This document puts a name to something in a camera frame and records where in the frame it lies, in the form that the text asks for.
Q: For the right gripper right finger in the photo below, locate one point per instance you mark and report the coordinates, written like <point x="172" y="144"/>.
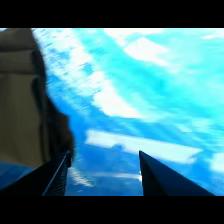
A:
<point x="163" y="180"/>

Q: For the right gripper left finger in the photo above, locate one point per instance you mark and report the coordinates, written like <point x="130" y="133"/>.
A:
<point x="46" y="181"/>

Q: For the brown garment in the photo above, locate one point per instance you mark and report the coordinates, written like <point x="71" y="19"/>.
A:
<point x="20" y="100"/>

